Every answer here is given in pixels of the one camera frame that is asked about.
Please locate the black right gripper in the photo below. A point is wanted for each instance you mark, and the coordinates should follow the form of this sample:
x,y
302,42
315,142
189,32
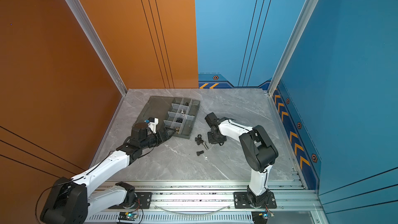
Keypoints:
x,y
212,142

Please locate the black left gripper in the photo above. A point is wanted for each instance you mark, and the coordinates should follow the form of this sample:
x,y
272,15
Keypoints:
x,y
165,134

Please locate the large black bolt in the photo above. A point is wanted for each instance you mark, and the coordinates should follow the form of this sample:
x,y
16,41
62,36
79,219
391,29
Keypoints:
x,y
199,139

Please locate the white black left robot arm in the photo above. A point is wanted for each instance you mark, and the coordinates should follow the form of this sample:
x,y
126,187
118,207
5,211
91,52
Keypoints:
x,y
73,200

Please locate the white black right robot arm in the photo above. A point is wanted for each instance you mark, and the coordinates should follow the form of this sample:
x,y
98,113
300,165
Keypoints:
x,y
260,153

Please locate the grey plastic organizer box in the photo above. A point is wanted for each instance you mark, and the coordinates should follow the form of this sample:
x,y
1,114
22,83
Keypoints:
x,y
167,109

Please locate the left green circuit board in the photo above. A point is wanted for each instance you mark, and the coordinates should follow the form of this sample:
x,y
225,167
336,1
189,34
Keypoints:
x,y
127,217

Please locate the right circuit board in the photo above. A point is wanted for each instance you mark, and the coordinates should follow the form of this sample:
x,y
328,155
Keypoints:
x,y
262,217

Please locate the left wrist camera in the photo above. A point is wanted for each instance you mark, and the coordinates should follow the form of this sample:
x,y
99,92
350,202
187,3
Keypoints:
x,y
152,124

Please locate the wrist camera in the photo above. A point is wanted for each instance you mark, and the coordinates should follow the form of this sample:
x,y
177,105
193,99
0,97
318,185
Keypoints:
x,y
212,120
152,124

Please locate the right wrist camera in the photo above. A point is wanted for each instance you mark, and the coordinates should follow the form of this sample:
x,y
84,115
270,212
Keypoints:
x,y
212,120

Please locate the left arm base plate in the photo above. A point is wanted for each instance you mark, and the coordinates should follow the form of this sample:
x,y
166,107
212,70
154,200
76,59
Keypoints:
x,y
142,200

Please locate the aluminium front rail frame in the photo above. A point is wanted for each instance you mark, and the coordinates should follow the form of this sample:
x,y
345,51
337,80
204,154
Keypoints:
x,y
212,202

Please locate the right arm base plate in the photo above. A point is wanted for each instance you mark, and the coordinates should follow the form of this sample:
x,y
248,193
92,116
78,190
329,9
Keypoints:
x,y
249,200

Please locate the left aluminium corner post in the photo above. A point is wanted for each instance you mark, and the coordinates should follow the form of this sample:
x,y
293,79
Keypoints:
x,y
86,25

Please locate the aluminium corner post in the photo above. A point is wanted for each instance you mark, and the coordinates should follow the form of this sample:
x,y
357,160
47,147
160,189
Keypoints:
x,y
300,25
86,25

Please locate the right aluminium corner post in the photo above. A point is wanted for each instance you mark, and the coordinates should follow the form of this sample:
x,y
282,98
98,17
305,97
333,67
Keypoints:
x,y
300,25

